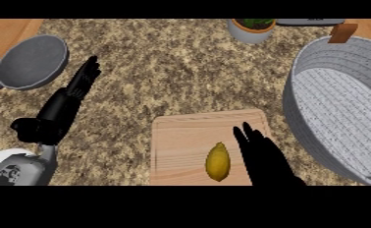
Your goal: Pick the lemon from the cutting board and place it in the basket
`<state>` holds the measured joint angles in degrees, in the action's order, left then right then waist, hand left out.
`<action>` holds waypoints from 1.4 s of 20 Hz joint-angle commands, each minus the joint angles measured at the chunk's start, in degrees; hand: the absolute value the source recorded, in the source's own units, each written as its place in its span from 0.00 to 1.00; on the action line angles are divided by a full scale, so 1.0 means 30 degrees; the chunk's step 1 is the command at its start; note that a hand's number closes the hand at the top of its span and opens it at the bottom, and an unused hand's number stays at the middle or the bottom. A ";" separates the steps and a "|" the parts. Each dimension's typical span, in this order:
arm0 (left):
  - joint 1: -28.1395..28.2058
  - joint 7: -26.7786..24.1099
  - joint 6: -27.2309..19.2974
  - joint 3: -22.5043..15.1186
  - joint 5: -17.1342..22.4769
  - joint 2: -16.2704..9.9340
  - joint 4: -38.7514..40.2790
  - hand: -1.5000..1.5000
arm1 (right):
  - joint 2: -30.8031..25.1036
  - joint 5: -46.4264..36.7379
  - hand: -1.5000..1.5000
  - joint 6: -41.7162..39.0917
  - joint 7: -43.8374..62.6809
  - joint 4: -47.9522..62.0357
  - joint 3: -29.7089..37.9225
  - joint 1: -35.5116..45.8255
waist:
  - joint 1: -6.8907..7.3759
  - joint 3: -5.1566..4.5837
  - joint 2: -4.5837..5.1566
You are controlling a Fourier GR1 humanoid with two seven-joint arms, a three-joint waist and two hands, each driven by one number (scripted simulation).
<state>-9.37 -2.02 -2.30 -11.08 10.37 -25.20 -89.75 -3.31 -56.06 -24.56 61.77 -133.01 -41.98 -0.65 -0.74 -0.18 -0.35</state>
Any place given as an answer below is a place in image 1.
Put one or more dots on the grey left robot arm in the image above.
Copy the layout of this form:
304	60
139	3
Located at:
27	170

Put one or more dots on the grey woven basket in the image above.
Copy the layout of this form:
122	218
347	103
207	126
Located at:
334	107

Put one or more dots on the brown wooden board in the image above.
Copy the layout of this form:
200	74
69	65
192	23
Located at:
14	32

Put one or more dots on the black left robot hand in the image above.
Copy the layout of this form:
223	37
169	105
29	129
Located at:
57	113

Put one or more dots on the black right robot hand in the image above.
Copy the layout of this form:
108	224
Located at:
267	160

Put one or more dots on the potted green plant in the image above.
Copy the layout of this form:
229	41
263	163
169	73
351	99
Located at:
253	28

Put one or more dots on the pale wooden cutting board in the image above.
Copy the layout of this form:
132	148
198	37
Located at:
192	146

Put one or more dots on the grey round bowl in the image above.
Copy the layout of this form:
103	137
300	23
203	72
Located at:
33	62

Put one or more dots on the dark grey flat appliance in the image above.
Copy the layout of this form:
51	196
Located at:
310	21

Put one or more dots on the yellow lemon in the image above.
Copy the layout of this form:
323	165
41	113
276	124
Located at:
219	161

